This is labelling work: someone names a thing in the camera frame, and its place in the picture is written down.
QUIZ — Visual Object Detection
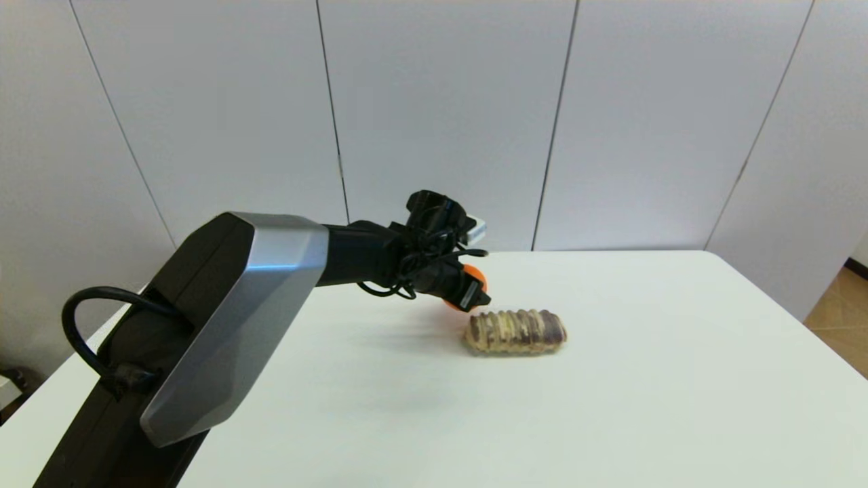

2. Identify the orange mandarin fruit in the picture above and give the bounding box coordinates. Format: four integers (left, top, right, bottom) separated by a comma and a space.
444, 264, 488, 313

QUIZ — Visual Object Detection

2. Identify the brown striped bread roll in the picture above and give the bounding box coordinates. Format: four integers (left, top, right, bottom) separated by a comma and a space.
464, 309, 568, 355

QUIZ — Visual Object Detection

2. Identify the grey floor equipment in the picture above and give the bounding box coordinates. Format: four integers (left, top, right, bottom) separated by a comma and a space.
0, 368, 32, 425

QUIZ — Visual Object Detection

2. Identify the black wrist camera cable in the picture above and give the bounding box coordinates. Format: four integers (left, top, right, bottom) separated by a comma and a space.
356, 203, 490, 300

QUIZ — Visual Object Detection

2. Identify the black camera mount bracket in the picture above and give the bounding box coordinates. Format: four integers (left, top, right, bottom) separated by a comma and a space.
406, 190, 475, 235

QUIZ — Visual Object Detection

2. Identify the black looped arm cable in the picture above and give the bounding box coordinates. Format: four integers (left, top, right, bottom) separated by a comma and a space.
61, 286, 199, 402

